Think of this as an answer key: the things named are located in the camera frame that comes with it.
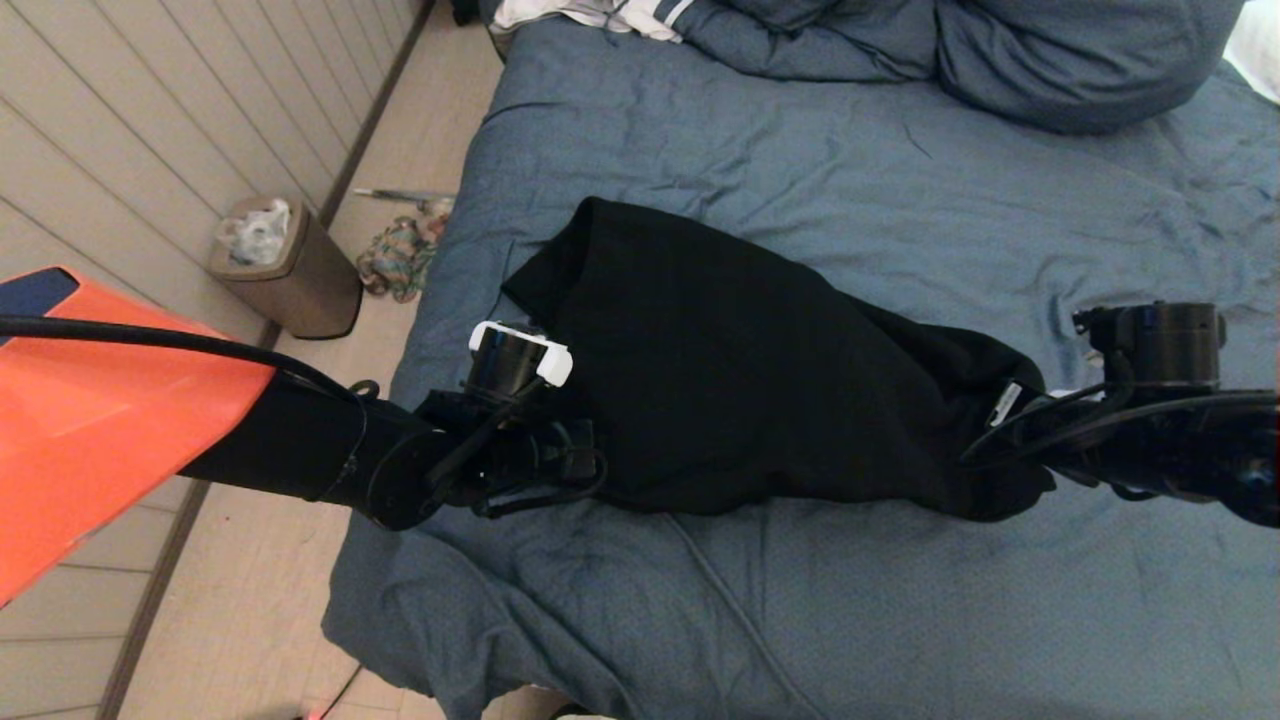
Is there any black garment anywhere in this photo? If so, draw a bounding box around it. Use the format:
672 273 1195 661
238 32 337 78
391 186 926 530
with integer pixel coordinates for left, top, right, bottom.
500 196 1056 523

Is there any blue bed sheet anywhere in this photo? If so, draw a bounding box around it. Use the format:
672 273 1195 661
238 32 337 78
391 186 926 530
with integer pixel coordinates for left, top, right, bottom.
322 20 1280 720

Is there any colourful rag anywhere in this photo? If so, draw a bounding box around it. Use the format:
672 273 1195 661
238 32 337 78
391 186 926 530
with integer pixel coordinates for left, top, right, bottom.
357 215 441 304

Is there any brown trash bin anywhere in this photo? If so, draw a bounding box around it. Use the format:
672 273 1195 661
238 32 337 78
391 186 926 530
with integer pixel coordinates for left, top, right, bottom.
208 196 363 341

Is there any blue pillow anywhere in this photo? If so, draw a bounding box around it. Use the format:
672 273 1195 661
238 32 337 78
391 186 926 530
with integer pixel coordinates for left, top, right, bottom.
935 0 1251 136

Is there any clear plastic bin bag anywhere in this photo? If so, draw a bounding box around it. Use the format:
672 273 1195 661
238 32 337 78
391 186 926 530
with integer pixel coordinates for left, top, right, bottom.
218 198 293 267

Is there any white pillow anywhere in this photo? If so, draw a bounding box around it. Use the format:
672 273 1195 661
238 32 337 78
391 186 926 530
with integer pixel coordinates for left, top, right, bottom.
1225 0 1280 106

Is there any crumpled blue duvet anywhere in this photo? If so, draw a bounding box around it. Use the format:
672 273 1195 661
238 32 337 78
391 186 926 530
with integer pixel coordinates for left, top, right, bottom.
680 0 946 83

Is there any white striped garment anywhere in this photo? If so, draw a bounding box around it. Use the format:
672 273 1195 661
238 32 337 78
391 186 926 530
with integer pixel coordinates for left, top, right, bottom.
493 0 691 43

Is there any thin black left camera cable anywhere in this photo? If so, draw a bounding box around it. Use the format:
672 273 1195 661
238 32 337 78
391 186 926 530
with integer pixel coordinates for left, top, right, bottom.
470 445 608 518

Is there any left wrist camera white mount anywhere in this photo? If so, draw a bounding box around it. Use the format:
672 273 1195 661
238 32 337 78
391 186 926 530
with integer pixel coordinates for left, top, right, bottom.
468 320 575 403

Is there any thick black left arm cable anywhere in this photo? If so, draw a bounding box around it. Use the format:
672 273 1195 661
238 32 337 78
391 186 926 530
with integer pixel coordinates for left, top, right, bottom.
0 315 381 401

